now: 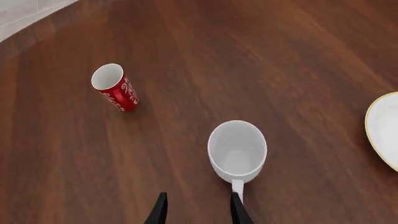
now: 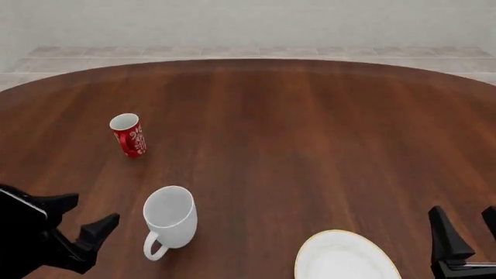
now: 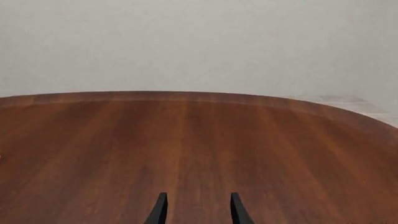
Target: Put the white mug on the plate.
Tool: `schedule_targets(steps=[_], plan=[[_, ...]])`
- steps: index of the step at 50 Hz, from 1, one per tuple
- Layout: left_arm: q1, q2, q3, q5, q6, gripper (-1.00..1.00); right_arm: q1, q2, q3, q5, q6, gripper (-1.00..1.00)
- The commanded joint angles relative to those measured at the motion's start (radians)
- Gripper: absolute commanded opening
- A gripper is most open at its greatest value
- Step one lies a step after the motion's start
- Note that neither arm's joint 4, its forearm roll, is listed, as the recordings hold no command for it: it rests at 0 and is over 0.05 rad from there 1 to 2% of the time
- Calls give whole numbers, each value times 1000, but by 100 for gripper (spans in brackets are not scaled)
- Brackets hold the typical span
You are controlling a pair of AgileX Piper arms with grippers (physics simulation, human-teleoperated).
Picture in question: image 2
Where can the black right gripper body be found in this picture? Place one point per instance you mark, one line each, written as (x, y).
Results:
(465, 271)

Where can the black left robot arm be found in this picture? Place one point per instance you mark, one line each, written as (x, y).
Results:
(19, 250)

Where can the red mug with white pattern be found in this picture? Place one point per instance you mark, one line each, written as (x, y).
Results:
(131, 142)

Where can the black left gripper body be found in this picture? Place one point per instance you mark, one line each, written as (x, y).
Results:
(71, 255)

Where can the white plate with gold rim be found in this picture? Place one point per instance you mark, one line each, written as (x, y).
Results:
(341, 258)

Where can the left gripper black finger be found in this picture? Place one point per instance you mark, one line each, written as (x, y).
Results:
(97, 232)
(58, 204)

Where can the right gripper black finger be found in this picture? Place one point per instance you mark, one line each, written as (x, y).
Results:
(449, 244)
(492, 216)

